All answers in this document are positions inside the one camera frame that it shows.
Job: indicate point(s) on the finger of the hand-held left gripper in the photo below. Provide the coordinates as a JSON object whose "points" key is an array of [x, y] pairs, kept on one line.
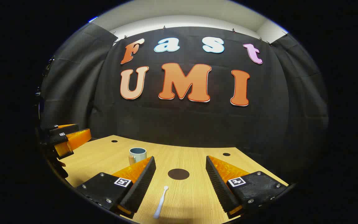
{"points": [[64, 128], [76, 139]]}

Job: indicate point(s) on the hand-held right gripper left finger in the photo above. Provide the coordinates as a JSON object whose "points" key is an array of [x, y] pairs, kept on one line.
{"points": [[141, 183]]}

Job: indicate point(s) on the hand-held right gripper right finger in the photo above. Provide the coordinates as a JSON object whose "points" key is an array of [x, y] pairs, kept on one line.
{"points": [[218, 183]]}

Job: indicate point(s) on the white toothbrush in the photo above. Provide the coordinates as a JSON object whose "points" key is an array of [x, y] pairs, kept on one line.
{"points": [[160, 205]]}

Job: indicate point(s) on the dark brown round coaster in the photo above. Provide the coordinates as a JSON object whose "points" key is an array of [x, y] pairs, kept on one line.
{"points": [[178, 174]]}

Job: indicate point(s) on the wooden desktop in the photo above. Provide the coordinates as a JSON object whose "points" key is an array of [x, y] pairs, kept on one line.
{"points": [[185, 199]]}

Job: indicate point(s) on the black backdrop cloth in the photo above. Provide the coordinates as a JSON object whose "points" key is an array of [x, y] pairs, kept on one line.
{"points": [[182, 124]]}

